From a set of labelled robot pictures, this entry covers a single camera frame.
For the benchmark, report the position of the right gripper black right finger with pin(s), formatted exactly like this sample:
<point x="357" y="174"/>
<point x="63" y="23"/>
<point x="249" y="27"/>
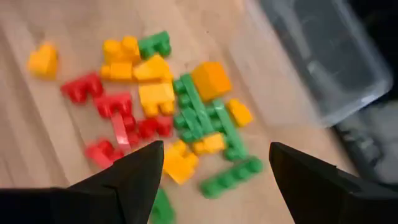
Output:
<point x="311" y="193"/>

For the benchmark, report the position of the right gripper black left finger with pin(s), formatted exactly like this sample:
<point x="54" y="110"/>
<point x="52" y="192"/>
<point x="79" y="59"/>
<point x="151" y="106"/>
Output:
<point x="130" y="186"/>

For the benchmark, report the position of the short green building block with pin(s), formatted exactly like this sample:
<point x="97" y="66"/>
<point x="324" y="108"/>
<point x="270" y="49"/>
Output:
<point x="190" y="124"/>
<point x="161" y="211"/>
<point x="154" y="45"/>

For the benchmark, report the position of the red plastic building block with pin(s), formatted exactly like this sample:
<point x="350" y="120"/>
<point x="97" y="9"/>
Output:
<point x="113" y="104"/>
<point x="120" y="132"/>
<point x="82" y="88"/>
<point x="101" y="154"/>
<point x="155" y="126"/>

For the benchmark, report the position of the yellow plastic building block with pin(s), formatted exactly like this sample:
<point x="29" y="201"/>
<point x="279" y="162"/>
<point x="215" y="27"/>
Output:
<point x="211" y="143"/>
<point x="43" y="62"/>
<point x="178" y="165"/>

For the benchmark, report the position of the long green building block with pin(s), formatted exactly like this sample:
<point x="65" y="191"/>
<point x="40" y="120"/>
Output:
<point x="231" y="177"/>
<point x="194" y="99"/>
<point x="228" y="130"/>

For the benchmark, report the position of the yellow sloped building block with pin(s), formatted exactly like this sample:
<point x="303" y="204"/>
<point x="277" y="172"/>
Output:
<point x="153" y="71"/>

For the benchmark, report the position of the clear plastic storage bin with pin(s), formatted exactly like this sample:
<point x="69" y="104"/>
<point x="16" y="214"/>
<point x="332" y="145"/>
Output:
<point x="326" y="62"/>

